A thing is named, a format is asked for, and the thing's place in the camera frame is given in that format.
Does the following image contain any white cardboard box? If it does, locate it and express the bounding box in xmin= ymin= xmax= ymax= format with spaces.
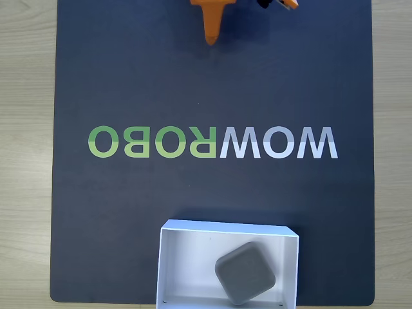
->
xmin=156 ymin=219 xmax=301 ymax=309

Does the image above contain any grey square usb charger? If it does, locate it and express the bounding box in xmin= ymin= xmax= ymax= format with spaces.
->
xmin=214 ymin=241 xmax=277 ymax=306

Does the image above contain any dark mat with WOWROBO print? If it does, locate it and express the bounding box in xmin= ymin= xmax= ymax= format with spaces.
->
xmin=50 ymin=0 xmax=376 ymax=305

